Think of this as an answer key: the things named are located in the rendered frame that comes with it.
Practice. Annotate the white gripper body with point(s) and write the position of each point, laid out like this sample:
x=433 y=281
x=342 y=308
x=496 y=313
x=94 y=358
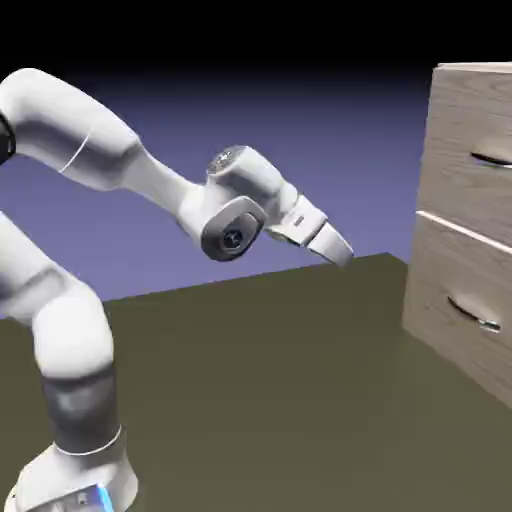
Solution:
x=328 y=242

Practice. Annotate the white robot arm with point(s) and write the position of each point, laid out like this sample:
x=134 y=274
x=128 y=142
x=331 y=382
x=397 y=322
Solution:
x=100 y=152

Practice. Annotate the light wood drawer front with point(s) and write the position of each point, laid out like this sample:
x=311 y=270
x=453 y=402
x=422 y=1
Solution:
x=440 y=280
x=452 y=120

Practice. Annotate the light wood cabinet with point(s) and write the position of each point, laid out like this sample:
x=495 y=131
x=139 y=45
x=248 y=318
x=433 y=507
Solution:
x=460 y=240

